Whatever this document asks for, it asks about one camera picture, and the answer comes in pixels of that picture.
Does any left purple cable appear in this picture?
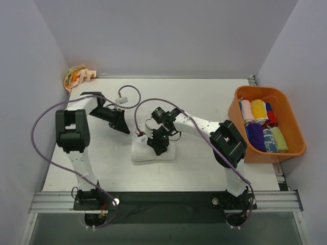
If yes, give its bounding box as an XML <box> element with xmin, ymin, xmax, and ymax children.
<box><xmin>30</xmin><ymin>85</ymin><xmax>143</xmax><ymax>229</ymax></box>

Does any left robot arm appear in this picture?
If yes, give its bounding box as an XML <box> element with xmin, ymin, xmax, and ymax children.
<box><xmin>55</xmin><ymin>92</ymin><xmax>130</xmax><ymax>210</ymax></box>

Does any pink rolled towel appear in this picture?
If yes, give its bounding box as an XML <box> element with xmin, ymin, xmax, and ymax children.
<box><xmin>241</xmin><ymin>100</ymin><xmax>255</xmax><ymax>125</ymax></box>

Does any green rolled towel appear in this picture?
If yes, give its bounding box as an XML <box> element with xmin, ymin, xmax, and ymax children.
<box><xmin>270</xmin><ymin>127</ymin><xmax>288</xmax><ymax>153</ymax></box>

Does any red cloth in basket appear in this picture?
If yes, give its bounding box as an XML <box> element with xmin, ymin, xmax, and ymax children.
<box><xmin>263</xmin><ymin>103</ymin><xmax>278</xmax><ymax>129</ymax></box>

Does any black base mat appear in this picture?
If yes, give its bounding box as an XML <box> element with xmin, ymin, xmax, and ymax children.
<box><xmin>73</xmin><ymin>191</ymin><xmax>258</xmax><ymax>225</ymax></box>

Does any purple cable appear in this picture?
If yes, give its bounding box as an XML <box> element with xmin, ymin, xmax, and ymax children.
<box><xmin>134</xmin><ymin>98</ymin><xmax>256</xmax><ymax>228</ymax></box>
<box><xmin>30</xmin><ymin>85</ymin><xmax>143</xmax><ymax>229</ymax></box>

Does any crumpled orange cloth pile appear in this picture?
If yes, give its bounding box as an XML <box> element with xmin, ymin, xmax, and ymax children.
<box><xmin>63</xmin><ymin>64</ymin><xmax>97</xmax><ymax>93</ymax></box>

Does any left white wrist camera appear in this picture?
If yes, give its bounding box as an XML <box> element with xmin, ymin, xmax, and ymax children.
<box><xmin>115</xmin><ymin>97</ymin><xmax>128</xmax><ymax>105</ymax></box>

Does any aluminium frame rail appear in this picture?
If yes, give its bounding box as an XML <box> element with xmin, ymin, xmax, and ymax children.
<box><xmin>30</xmin><ymin>191</ymin><xmax>303</xmax><ymax>213</ymax></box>

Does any purple rolled towel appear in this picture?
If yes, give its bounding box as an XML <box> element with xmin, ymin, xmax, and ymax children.
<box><xmin>246</xmin><ymin>123</ymin><xmax>266</xmax><ymax>152</ymax></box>

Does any white towel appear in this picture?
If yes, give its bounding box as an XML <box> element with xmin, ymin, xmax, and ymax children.
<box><xmin>131</xmin><ymin>136</ymin><xmax>176</xmax><ymax>163</ymax></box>

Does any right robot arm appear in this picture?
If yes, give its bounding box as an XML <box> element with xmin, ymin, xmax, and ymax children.
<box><xmin>147</xmin><ymin>107</ymin><xmax>247</xmax><ymax>209</ymax></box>

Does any orange plastic basket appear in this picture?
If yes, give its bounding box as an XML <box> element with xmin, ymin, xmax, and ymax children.
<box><xmin>228</xmin><ymin>86</ymin><xmax>306</xmax><ymax>164</ymax></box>

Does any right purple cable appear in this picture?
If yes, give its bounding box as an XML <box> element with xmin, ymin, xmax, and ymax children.
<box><xmin>134</xmin><ymin>98</ymin><xmax>256</xmax><ymax>228</ymax></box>

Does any blue patterned rolled towel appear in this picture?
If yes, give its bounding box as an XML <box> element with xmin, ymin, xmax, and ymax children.
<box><xmin>263</xmin><ymin>129</ymin><xmax>278</xmax><ymax>153</ymax></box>

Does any yellow rolled towel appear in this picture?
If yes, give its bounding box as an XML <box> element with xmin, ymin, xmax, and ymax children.
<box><xmin>250</xmin><ymin>100</ymin><xmax>268</xmax><ymax>120</ymax></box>

